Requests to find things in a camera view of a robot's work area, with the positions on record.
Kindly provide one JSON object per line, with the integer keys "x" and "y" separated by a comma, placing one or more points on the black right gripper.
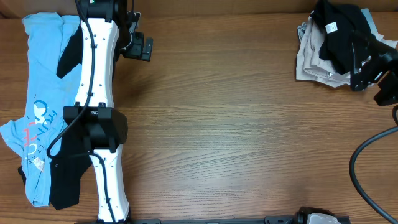
{"x": 376, "y": 54}

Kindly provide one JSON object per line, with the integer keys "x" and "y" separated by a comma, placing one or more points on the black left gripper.
{"x": 146, "y": 48}

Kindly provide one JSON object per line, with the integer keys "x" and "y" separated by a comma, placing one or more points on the black t-shirt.
{"x": 339, "y": 21}

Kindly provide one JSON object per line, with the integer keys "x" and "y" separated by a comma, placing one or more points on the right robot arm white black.
{"x": 387, "y": 95}

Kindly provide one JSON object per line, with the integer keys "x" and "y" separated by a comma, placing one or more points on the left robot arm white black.
{"x": 109, "y": 32}

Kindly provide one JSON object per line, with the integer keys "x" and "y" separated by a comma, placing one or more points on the pale blue folded cloth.
{"x": 371, "y": 23}

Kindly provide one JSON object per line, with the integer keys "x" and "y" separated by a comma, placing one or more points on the beige folded shorts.
{"x": 309, "y": 64}

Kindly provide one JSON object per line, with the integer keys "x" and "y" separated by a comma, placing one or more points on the light blue printed t-shirt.
{"x": 47, "y": 95}

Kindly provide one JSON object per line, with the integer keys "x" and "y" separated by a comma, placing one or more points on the black garment with logo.
{"x": 67, "y": 145}

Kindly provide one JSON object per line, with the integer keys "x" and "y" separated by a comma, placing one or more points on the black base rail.
{"x": 286, "y": 219}

